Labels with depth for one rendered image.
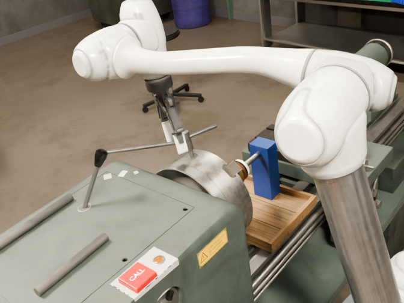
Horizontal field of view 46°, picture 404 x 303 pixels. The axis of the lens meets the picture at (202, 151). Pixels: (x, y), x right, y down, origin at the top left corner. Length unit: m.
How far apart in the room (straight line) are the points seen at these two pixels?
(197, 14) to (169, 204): 5.94
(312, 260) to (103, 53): 1.29
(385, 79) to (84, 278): 0.75
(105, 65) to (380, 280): 0.76
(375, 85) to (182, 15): 6.18
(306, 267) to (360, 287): 0.95
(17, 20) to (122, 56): 7.32
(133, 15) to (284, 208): 0.89
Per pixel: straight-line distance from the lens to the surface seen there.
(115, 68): 1.15
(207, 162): 1.42
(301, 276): 2.01
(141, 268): 1.07
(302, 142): 0.85
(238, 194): 1.42
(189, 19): 7.08
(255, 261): 1.62
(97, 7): 7.80
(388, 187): 2.43
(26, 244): 1.27
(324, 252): 2.11
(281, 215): 1.75
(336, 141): 0.86
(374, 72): 1.02
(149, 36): 1.26
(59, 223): 1.30
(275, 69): 1.09
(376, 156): 1.99
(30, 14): 8.51
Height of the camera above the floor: 1.98
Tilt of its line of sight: 30 degrees down
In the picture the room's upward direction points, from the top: 9 degrees counter-clockwise
